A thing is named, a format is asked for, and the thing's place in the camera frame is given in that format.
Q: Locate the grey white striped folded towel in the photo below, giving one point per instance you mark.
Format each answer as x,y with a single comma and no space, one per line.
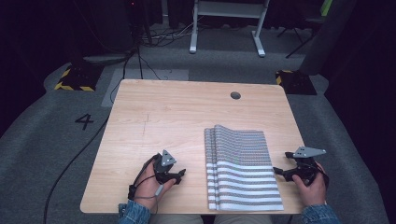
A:
241,168

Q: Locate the white metal desk frame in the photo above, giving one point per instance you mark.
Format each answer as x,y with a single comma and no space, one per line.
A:
229,9

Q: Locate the person's right hand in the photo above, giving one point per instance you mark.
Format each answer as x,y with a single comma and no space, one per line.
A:
311,191

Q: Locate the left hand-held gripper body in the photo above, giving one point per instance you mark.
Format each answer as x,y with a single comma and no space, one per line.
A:
162,168

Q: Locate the green panel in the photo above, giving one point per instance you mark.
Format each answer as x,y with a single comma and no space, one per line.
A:
326,6

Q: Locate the person's left hand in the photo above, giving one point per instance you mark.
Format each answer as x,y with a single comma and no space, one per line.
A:
148,186

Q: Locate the black yellow striped base plate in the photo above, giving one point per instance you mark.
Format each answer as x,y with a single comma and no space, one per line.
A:
295,82
79,77

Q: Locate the person's legs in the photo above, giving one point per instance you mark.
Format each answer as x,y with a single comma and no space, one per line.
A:
236,219

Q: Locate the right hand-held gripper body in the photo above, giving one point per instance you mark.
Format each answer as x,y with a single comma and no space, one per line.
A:
306,166

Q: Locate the black chair legs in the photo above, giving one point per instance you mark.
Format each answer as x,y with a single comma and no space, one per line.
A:
295,34

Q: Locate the grey curtain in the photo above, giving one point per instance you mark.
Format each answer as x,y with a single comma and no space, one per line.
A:
327,37

